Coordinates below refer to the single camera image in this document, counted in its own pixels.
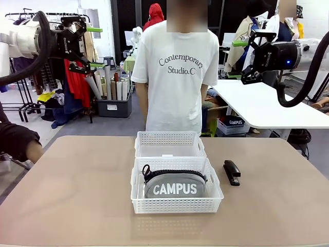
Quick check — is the mannequin in beige coat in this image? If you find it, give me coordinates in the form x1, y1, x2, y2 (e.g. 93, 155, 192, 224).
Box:
223, 0, 270, 73

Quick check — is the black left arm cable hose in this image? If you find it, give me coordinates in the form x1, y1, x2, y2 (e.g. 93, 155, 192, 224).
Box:
0, 10, 52, 87

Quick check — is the white basket with Campus pouch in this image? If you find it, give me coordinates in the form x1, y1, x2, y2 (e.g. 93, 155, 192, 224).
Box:
217, 117, 250, 136

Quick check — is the red hooded coat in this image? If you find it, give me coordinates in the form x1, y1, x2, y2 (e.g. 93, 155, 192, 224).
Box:
143, 4, 165, 31

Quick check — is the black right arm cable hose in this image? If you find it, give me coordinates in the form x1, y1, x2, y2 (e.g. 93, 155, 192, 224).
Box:
276, 33, 329, 108

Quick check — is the mannequin leg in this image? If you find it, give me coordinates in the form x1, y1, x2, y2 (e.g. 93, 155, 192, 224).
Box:
312, 97, 329, 111

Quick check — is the green cloth covered table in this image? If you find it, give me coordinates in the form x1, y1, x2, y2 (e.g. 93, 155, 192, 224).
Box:
122, 56, 136, 73

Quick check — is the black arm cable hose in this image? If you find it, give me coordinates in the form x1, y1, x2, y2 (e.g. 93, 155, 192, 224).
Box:
0, 10, 52, 87
276, 33, 329, 108

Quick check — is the red dress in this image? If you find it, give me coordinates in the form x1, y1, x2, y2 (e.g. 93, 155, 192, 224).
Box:
64, 59, 92, 109

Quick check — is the person in white T-shirt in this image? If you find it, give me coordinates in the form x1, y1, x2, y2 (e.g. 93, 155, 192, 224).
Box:
131, 0, 219, 136

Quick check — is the white table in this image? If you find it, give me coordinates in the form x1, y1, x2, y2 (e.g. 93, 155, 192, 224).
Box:
210, 79, 329, 141

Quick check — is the seated person in dark clothes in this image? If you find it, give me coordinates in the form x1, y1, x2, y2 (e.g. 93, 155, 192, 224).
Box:
0, 102, 44, 163

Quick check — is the blue denim garment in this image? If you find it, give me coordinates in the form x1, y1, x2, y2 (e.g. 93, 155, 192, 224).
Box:
51, 87, 83, 129

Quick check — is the yellow garment on pile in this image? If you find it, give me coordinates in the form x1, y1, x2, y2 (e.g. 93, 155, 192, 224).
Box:
37, 91, 56, 102

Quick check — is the person's right forearm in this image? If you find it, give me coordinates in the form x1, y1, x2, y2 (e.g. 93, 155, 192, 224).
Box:
135, 82, 150, 121

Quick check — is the grey storage bin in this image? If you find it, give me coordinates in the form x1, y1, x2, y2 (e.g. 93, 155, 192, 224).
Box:
96, 99, 132, 118

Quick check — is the tall grey cardboard tube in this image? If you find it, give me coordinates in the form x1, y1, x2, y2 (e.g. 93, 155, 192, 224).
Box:
104, 65, 113, 101

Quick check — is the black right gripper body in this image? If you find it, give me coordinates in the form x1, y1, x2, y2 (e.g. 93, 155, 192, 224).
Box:
258, 41, 301, 73

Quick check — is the black clothes rack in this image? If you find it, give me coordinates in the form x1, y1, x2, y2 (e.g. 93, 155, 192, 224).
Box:
5, 9, 95, 124

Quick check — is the small white robot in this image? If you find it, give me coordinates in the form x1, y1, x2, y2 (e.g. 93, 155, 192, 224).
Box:
130, 25, 143, 49

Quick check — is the person in navy clothes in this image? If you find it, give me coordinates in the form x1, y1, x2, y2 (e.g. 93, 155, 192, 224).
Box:
276, 0, 299, 43

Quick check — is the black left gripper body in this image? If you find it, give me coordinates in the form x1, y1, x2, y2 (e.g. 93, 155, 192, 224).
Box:
50, 29, 83, 58

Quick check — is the brown cardboard box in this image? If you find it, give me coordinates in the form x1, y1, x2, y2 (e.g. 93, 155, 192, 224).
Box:
208, 105, 229, 129

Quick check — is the grey Campus pencil pouch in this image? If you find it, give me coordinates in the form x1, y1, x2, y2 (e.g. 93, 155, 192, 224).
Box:
142, 164, 207, 199

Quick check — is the white perforated plastic basket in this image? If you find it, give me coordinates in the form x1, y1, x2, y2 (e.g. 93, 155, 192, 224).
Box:
130, 156, 225, 214
134, 131, 208, 158

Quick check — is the white leaning paper roll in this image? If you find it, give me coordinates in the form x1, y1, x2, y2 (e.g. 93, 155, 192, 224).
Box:
84, 76, 103, 100

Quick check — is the grey stool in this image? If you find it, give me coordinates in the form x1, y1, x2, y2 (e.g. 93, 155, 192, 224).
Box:
103, 56, 115, 72

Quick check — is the black stapler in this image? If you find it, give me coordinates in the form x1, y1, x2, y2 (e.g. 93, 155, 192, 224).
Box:
223, 160, 242, 186

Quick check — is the person's left forearm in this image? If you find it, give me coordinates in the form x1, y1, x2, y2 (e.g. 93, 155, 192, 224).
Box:
200, 83, 209, 102

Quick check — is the black bag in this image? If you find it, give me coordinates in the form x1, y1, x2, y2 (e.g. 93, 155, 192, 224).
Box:
287, 128, 312, 151

